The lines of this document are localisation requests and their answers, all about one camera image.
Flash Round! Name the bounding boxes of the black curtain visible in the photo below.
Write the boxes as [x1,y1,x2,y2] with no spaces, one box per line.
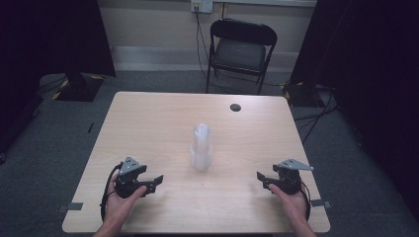
[289,0,419,218]
[0,0,117,156]

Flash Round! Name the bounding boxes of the black folding chair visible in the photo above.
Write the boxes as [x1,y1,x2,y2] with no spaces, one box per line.
[205,18,279,96]

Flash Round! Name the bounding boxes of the person's left hand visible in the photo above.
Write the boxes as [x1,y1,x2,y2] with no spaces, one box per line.
[103,173,148,228]

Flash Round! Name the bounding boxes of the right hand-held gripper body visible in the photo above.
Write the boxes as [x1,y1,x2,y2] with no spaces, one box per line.
[272,158,315,196]

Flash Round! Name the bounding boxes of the black floor cables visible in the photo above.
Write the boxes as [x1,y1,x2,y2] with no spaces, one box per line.
[293,86,340,146]

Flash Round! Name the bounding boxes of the left hand-held gripper black cable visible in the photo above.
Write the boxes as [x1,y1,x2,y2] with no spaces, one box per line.
[99,162,125,222]

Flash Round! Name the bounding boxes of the person's right hand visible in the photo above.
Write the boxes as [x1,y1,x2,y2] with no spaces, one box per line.
[268,183,310,224]

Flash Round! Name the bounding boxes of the hand-held gripper black cable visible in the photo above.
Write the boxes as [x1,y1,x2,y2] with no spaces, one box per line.
[299,180,312,221]
[99,162,125,222]

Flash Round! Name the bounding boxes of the clear plastic bottle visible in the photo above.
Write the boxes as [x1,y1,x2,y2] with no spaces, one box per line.
[189,122,213,173]

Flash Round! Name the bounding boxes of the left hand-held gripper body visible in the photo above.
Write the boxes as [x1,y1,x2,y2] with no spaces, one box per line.
[113,156,148,199]

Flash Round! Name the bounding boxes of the black stand base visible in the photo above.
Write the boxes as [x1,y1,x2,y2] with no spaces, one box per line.
[51,72,106,103]
[282,81,327,109]

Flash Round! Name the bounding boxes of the grey tape strip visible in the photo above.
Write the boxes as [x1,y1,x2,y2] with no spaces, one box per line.
[57,201,84,213]
[310,198,333,210]

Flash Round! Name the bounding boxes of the right hand-held gripper black cable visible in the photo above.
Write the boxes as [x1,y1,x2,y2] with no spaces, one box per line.
[299,180,312,221]

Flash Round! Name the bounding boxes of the white wall outlet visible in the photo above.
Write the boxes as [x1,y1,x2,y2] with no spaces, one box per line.
[190,0,214,15]

